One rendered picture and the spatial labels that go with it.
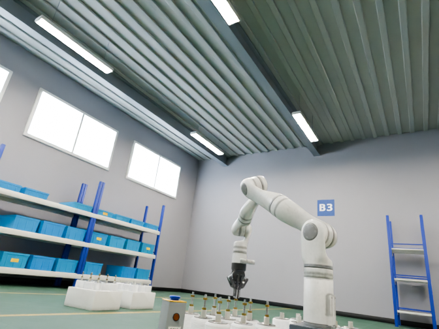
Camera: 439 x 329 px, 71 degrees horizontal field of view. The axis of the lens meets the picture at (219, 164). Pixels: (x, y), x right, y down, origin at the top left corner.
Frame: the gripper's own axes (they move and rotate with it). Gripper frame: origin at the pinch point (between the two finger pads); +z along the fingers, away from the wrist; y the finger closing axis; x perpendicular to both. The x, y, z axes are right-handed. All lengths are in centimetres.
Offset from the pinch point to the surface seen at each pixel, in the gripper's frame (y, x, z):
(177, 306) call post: 43.7, 16.8, 5.5
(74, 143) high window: -1, -524, -236
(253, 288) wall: -471, -455, 1
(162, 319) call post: 46.5, 12.5, 10.4
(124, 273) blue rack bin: -157, -506, 1
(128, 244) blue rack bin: -152, -506, -57
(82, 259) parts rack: -60, -471, -16
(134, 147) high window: -146, -574, -293
